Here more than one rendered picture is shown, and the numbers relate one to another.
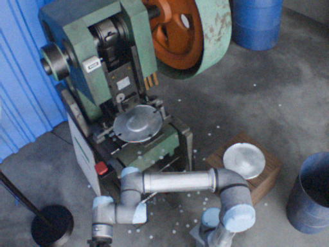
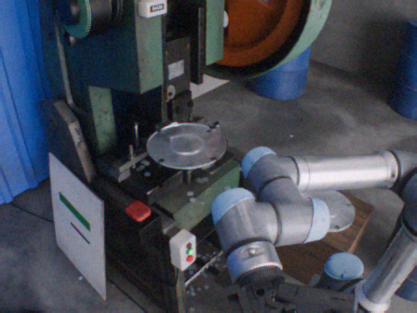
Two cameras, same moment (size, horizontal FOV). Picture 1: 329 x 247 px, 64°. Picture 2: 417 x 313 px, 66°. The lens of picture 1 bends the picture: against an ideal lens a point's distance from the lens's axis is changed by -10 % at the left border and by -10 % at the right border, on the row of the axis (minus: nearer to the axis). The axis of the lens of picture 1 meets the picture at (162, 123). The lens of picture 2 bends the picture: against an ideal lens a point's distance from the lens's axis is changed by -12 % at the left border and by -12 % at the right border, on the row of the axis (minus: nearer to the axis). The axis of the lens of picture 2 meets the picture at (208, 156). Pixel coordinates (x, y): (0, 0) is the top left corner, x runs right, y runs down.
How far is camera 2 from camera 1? 0.71 m
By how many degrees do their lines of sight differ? 19
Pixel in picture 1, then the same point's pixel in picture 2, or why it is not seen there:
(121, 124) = (160, 147)
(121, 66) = (178, 39)
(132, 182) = (279, 167)
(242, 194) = not seen: outside the picture
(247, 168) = (334, 218)
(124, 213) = (296, 214)
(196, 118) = not seen: hidden behind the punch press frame
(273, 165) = (364, 210)
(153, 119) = (210, 140)
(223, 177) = (405, 156)
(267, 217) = not seen: hidden behind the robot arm
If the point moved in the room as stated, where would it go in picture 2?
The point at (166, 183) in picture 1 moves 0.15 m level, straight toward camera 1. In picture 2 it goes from (333, 169) to (383, 216)
